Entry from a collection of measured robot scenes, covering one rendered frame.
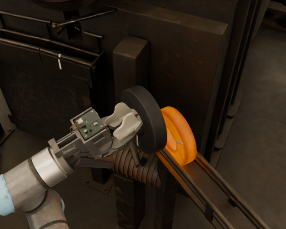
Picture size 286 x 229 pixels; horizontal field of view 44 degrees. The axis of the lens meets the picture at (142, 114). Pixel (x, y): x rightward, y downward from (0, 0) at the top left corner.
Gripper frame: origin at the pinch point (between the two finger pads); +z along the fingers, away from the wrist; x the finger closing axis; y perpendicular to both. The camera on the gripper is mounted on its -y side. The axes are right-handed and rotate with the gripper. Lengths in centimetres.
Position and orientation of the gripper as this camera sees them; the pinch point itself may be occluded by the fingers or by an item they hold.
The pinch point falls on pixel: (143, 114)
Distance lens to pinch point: 77.2
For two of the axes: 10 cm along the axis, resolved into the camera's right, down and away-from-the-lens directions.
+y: -2.2, -5.5, -8.1
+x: -5.0, -6.4, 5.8
